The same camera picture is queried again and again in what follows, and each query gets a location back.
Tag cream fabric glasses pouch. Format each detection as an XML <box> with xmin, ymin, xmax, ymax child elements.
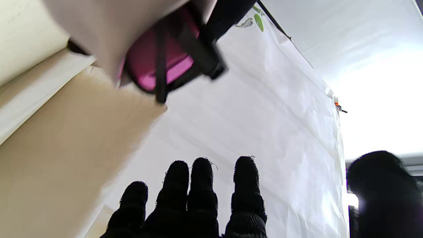
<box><xmin>43</xmin><ymin>0</ymin><xmax>219</xmax><ymax>87</ymax></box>

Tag white sheer curtain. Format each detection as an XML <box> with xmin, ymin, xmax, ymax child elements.
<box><xmin>83</xmin><ymin>0</ymin><xmax>351</xmax><ymax>238</ymax></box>

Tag thin black stand pole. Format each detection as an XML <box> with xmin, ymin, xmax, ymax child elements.
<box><xmin>256</xmin><ymin>0</ymin><xmax>315</xmax><ymax>68</ymax></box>

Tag beige sofa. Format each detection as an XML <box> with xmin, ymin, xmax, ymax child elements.
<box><xmin>0</xmin><ymin>48</ymin><xmax>168</xmax><ymax>238</ymax></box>

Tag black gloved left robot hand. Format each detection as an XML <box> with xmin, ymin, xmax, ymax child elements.
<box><xmin>201</xmin><ymin>0</ymin><xmax>257</xmax><ymax>44</ymax></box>

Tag small green plant leaves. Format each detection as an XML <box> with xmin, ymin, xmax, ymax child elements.
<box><xmin>235</xmin><ymin>5</ymin><xmax>265</xmax><ymax>33</ymax></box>

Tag small orange clip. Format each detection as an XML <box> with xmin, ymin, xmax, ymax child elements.
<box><xmin>333</xmin><ymin>100</ymin><xmax>348</xmax><ymax>114</ymax></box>

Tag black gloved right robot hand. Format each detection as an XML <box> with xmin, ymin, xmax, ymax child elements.
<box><xmin>100</xmin><ymin>150</ymin><xmax>423</xmax><ymax>238</ymax></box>

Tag black glasses with pink lenses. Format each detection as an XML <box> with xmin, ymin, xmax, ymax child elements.
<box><xmin>122</xmin><ymin>6</ymin><xmax>229</xmax><ymax>104</ymax></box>

